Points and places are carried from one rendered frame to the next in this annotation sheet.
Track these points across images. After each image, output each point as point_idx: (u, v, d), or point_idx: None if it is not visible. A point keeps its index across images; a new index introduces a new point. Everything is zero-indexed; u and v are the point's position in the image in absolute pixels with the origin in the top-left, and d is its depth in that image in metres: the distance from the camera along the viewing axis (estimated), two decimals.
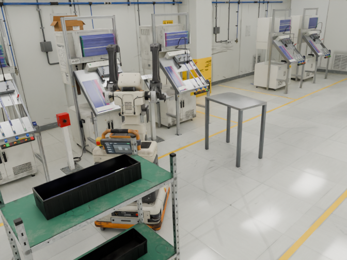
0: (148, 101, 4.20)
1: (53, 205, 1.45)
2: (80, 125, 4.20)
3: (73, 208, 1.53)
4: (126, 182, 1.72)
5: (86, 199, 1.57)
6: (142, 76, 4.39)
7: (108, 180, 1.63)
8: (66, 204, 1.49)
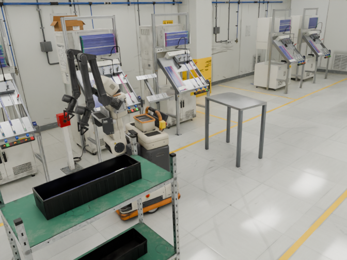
0: (148, 101, 4.20)
1: (53, 205, 1.45)
2: None
3: (73, 208, 1.53)
4: (126, 182, 1.72)
5: (86, 199, 1.57)
6: (142, 76, 4.39)
7: (108, 180, 1.63)
8: (66, 204, 1.49)
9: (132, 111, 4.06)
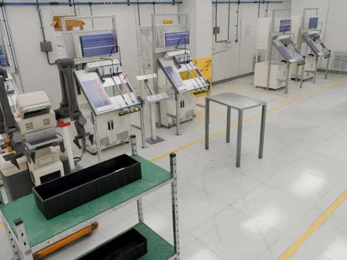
0: (148, 101, 4.20)
1: (53, 205, 1.45)
2: None
3: (73, 208, 1.53)
4: (126, 182, 1.72)
5: (86, 199, 1.57)
6: (142, 76, 4.39)
7: (108, 180, 1.63)
8: (66, 204, 1.49)
9: (132, 111, 4.06)
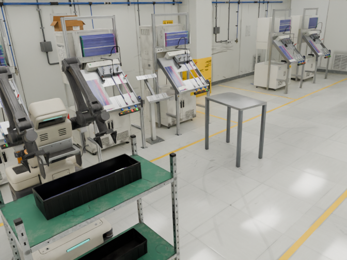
0: (148, 101, 4.20)
1: (53, 205, 1.45)
2: None
3: (73, 208, 1.53)
4: (126, 182, 1.72)
5: (86, 199, 1.57)
6: (142, 76, 4.39)
7: (108, 180, 1.63)
8: (66, 204, 1.49)
9: (132, 111, 4.06)
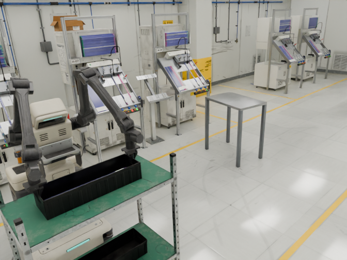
0: (148, 101, 4.20)
1: (53, 205, 1.45)
2: None
3: (73, 208, 1.53)
4: (126, 182, 1.72)
5: (86, 199, 1.57)
6: (142, 76, 4.39)
7: (108, 180, 1.63)
8: (66, 204, 1.49)
9: (132, 111, 4.06)
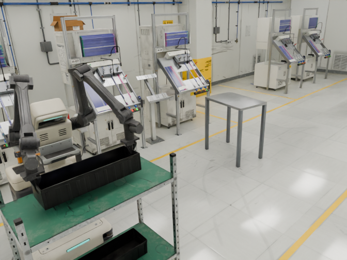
0: (148, 101, 4.20)
1: (51, 194, 1.43)
2: None
3: (72, 198, 1.50)
4: (125, 174, 1.69)
5: (84, 190, 1.54)
6: (142, 76, 4.39)
7: (107, 171, 1.61)
8: (64, 193, 1.47)
9: (132, 111, 4.06)
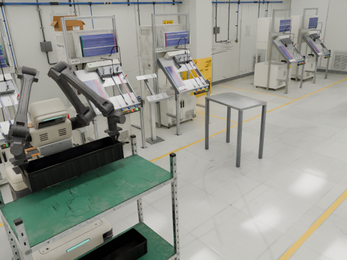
0: (148, 101, 4.20)
1: (38, 178, 1.56)
2: None
3: (57, 182, 1.64)
4: (108, 161, 1.83)
5: (69, 175, 1.68)
6: (142, 76, 4.39)
7: (91, 158, 1.74)
8: (50, 178, 1.60)
9: (132, 111, 4.06)
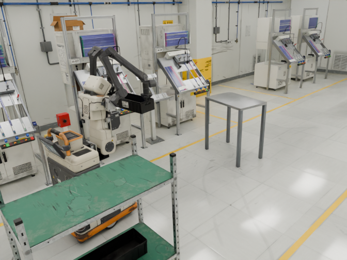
0: None
1: None
2: (80, 125, 4.20)
3: None
4: None
5: None
6: None
7: (130, 96, 3.08)
8: None
9: (132, 111, 4.06)
